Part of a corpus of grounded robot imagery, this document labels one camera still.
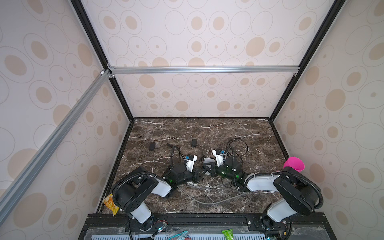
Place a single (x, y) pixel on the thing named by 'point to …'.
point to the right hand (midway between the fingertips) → (204, 165)
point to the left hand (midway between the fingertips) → (209, 171)
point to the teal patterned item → (184, 235)
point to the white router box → (208, 160)
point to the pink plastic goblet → (295, 163)
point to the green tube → (228, 234)
